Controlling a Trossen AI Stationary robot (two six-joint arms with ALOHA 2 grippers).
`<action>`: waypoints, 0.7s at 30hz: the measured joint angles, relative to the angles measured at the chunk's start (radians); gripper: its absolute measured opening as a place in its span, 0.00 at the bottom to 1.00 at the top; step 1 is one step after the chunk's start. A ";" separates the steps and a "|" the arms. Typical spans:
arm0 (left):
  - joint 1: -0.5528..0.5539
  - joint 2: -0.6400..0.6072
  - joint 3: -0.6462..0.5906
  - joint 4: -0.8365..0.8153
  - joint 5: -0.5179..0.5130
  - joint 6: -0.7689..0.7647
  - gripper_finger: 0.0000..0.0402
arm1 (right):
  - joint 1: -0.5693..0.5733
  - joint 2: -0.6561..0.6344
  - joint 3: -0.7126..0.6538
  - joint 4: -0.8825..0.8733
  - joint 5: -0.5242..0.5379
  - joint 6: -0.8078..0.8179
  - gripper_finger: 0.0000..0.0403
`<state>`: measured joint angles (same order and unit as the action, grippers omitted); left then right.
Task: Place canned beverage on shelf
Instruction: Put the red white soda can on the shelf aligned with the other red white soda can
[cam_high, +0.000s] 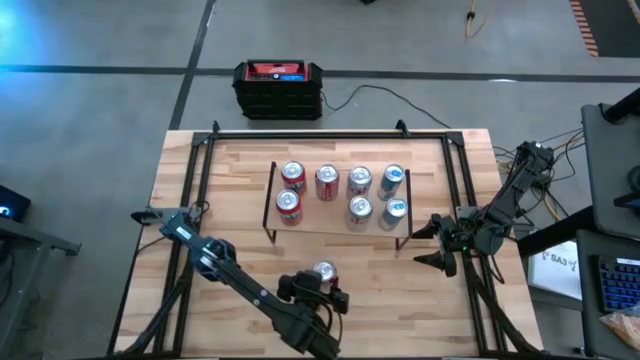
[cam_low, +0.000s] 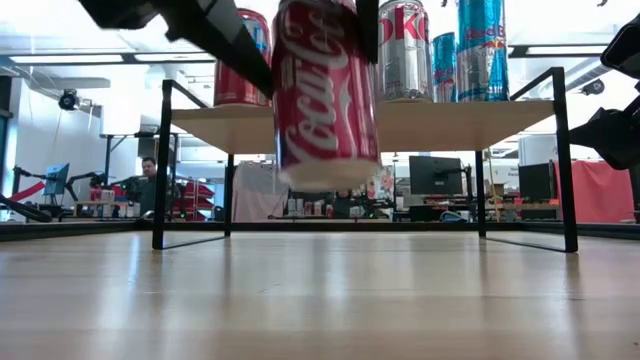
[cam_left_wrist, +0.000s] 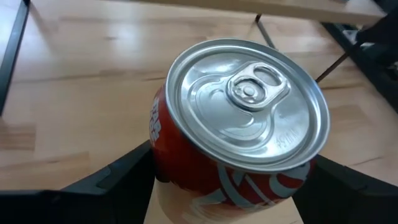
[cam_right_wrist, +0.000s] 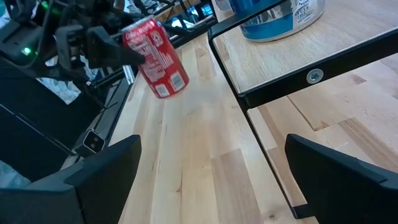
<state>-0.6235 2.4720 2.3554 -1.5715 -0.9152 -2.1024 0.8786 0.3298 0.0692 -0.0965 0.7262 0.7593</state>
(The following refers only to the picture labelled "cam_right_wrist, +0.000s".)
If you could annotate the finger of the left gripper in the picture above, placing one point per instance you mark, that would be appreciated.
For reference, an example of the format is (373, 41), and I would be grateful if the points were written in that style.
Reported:
(109, 51)

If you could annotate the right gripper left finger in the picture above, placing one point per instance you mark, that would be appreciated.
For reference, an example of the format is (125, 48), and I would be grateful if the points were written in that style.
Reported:
(77, 199)

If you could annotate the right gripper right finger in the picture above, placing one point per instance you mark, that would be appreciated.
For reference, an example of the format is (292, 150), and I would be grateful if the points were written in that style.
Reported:
(345, 199)

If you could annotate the red soda can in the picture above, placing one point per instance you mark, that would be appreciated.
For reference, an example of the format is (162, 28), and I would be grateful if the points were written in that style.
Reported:
(161, 62)

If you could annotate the blue silver Red Bull can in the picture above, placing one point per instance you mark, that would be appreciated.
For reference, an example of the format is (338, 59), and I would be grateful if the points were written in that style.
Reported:
(273, 28)

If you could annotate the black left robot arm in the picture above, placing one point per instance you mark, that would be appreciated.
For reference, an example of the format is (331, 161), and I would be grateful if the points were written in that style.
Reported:
(18, 43)

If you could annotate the teal floral patterned cloth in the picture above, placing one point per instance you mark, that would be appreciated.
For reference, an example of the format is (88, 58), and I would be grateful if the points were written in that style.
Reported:
(65, 87)

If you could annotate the black table-level camera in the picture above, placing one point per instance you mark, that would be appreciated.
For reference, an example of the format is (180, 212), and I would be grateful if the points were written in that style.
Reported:
(93, 142)

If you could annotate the wooden shelf with black frame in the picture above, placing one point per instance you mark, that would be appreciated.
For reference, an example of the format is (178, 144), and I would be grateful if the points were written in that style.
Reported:
(280, 62)

